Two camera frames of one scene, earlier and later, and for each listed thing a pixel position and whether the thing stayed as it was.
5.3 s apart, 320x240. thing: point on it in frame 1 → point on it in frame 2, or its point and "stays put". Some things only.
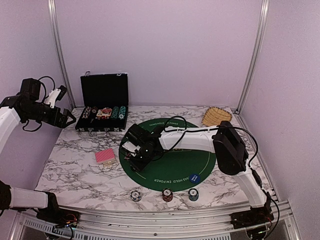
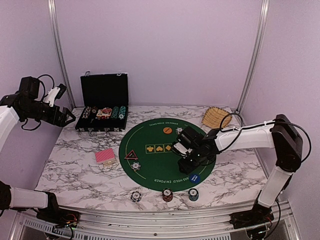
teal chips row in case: (122, 112) stays put
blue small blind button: (194, 178) stays put
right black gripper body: (146, 157) → (197, 160)
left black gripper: (60, 123) stays put
